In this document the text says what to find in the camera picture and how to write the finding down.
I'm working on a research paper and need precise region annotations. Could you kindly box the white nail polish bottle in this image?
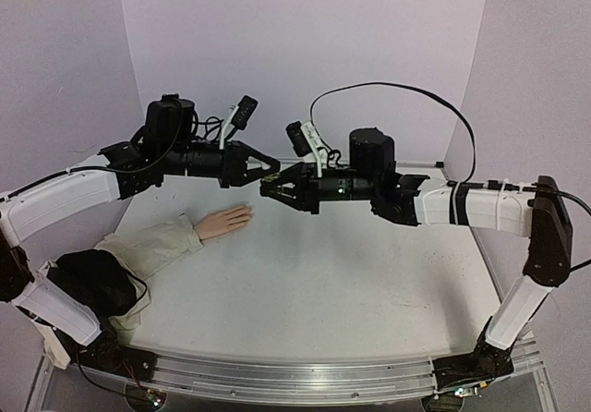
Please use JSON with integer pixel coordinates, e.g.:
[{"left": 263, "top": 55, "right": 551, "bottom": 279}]
[{"left": 260, "top": 174, "right": 280, "bottom": 188}]

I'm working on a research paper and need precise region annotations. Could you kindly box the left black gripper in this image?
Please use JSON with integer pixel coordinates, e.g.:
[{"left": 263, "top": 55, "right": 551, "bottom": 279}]
[{"left": 164, "top": 140, "right": 285, "bottom": 191}]

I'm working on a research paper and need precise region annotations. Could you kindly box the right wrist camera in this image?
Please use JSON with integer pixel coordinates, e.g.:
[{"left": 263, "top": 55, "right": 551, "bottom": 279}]
[{"left": 285, "top": 121, "right": 341, "bottom": 178}]

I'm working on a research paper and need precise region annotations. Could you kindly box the aluminium back table rail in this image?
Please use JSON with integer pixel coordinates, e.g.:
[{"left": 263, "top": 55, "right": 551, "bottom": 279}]
[{"left": 278, "top": 157, "right": 445, "bottom": 169}]

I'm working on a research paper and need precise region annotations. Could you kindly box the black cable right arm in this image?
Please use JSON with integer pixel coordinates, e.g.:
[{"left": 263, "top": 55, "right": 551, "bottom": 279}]
[{"left": 309, "top": 81, "right": 591, "bottom": 273}]

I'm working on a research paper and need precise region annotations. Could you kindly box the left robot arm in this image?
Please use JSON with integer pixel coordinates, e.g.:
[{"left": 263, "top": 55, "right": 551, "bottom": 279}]
[{"left": 1, "top": 94, "right": 280, "bottom": 372}]

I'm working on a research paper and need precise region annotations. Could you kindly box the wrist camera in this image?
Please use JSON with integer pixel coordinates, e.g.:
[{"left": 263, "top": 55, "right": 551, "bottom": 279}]
[
  {"left": 285, "top": 121, "right": 341, "bottom": 178},
  {"left": 218, "top": 95, "right": 259, "bottom": 150}
]

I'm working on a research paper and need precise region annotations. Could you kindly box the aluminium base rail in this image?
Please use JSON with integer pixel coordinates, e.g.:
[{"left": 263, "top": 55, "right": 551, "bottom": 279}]
[{"left": 72, "top": 333, "right": 557, "bottom": 411}]

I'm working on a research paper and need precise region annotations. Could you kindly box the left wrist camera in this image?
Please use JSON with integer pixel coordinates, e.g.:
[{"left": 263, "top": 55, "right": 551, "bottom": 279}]
[{"left": 218, "top": 95, "right": 259, "bottom": 150}]

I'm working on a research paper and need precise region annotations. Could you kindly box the beige sleeve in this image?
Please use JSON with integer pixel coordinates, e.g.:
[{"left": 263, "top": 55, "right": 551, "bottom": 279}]
[{"left": 27, "top": 212, "right": 205, "bottom": 339}]

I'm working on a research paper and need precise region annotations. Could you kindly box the mannequin hand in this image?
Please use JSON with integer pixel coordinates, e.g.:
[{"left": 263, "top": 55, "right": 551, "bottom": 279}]
[{"left": 194, "top": 204, "right": 253, "bottom": 241}]

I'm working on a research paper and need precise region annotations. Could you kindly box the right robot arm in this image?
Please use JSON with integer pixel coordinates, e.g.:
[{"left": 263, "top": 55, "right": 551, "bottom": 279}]
[{"left": 259, "top": 124, "right": 573, "bottom": 355}]

